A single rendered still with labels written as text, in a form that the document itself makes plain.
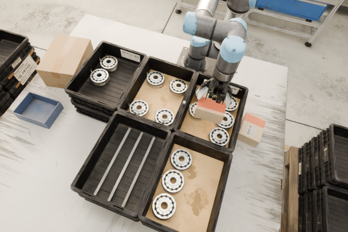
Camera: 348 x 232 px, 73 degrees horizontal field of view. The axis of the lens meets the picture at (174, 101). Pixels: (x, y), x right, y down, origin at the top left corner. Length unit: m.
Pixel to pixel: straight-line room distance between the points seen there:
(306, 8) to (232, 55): 2.38
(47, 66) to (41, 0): 2.17
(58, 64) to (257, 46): 2.24
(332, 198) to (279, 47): 1.82
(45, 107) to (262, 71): 1.43
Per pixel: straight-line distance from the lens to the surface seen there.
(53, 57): 1.60
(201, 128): 1.27
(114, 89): 1.39
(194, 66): 1.56
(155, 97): 1.34
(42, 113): 1.57
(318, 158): 1.96
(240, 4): 1.20
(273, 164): 1.46
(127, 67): 1.49
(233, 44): 0.76
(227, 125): 1.28
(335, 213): 1.95
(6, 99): 2.21
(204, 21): 0.85
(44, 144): 1.48
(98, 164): 1.21
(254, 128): 1.42
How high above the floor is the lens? 1.95
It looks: 57 degrees down
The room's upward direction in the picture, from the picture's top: 7 degrees clockwise
